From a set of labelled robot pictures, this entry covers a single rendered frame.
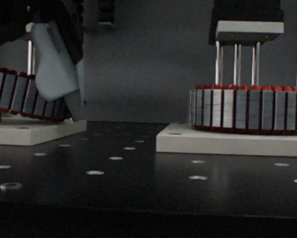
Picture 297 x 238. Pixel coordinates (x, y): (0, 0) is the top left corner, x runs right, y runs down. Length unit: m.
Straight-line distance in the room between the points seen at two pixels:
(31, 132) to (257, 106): 0.17
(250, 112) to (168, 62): 0.32
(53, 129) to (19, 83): 0.05
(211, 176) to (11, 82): 0.20
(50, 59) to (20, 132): 0.06
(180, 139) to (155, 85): 0.33
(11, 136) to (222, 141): 0.15
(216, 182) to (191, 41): 0.44
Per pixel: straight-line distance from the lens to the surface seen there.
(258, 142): 0.28
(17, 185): 0.17
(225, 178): 0.19
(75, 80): 0.33
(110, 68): 0.61
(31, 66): 0.53
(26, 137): 0.30
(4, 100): 0.33
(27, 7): 0.31
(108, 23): 0.58
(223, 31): 0.38
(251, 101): 0.29
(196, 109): 0.32
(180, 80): 0.60
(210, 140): 0.27
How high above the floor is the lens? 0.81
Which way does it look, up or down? 3 degrees down
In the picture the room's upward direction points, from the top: 1 degrees clockwise
